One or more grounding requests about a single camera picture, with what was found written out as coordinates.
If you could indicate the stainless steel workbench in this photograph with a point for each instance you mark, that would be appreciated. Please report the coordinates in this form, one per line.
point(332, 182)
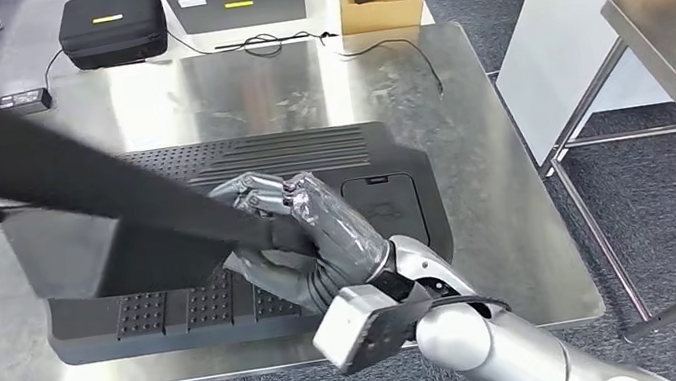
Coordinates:
point(504, 224)

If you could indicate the black plastic frame part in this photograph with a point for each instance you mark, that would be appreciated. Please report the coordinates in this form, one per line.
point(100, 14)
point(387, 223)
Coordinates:
point(39, 160)

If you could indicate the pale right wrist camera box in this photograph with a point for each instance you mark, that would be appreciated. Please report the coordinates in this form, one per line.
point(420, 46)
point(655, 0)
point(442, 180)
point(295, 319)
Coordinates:
point(352, 327)

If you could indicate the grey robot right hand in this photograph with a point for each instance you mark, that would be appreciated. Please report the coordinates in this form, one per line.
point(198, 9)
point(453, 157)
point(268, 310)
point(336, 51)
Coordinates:
point(336, 223)

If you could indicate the brown cardboard box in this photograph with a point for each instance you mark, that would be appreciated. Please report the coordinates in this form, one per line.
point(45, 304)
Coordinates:
point(381, 11)

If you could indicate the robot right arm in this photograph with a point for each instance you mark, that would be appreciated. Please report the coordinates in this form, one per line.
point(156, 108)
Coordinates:
point(468, 344)

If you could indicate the black zip case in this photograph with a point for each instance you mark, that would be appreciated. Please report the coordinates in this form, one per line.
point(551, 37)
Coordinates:
point(113, 28)

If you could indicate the large black engine cover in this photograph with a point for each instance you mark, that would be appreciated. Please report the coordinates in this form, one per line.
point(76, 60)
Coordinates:
point(305, 147)

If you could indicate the white cabinet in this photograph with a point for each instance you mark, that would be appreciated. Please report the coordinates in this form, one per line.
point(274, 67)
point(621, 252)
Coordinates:
point(558, 49)

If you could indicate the black power adapter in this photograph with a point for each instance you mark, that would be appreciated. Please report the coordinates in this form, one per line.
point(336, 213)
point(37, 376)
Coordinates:
point(24, 102)

